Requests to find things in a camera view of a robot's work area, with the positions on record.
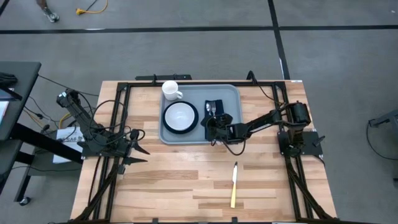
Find white ceramic mug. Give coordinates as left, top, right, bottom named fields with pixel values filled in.
left=161, top=80, right=184, bottom=101

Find yellow floor cable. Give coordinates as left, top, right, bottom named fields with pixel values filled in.
left=75, top=0, right=109, bottom=16

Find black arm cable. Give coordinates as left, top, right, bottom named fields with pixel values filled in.
left=246, top=70, right=285, bottom=105
left=88, top=98, right=146, bottom=147

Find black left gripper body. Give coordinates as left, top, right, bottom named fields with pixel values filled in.
left=117, top=136, right=138, bottom=174

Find navy blue cloth napkin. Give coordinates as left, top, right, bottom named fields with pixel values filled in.
left=203, top=99, right=225, bottom=141

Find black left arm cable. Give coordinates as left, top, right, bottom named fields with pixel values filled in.
left=88, top=98, right=146, bottom=147

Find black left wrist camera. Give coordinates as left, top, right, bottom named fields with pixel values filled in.
left=128, top=128, right=141, bottom=142

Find grey plastic tray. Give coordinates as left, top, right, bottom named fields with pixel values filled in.
left=159, top=83, right=244, bottom=146

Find white paper sheet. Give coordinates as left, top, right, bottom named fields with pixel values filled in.
left=52, top=126, right=85, bottom=164

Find white ceramic bowl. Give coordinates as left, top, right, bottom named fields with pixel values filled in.
left=164, top=102, right=196, bottom=131

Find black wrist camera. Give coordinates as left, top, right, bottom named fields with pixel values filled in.
left=225, top=123, right=249, bottom=144
left=128, top=128, right=141, bottom=142

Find black aluminium table frame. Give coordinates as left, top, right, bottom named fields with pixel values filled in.
left=72, top=79, right=338, bottom=224

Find black side desk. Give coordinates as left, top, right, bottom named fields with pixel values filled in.
left=0, top=61, right=84, bottom=206

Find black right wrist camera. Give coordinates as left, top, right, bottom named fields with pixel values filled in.
left=225, top=123, right=249, bottom=144

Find yellow-handled metal knife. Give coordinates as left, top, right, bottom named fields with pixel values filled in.
left=230, top=161, right=239, bottom=209

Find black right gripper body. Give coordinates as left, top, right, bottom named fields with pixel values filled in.
left=206, top=114, right=234, bottom=141

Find black power strip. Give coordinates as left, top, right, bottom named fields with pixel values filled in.
left=134, top=73, right=193, bottom=82

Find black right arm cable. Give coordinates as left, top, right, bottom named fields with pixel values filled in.
left=246, top=70, right=285, bottom=105

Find white bowl with dark rim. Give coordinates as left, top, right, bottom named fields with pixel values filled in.
left=162, top=100, right=200, bottom=135

